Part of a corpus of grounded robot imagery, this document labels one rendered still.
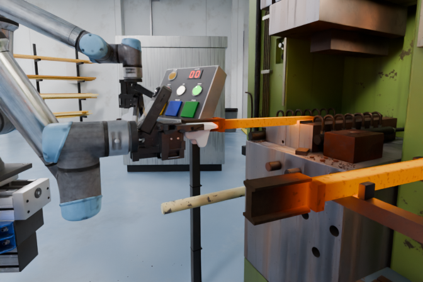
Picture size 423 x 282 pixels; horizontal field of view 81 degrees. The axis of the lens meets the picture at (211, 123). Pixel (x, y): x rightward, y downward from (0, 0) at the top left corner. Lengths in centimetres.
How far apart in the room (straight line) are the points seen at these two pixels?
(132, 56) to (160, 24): 645
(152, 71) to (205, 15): 438
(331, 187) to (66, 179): 45
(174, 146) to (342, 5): 59
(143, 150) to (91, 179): 11
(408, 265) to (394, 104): 56
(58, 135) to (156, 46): 285
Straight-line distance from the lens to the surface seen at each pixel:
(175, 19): 745
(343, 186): 37
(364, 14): 91
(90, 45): 91
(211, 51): 327
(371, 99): 120
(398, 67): 116
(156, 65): 330
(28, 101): 64
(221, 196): 113
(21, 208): 101
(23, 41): 874
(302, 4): 81
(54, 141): 52
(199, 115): 102
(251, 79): 119
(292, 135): 79
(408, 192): 80
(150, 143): 56
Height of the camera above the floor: 109
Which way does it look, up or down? 7 degrees down
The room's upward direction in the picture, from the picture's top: straight up
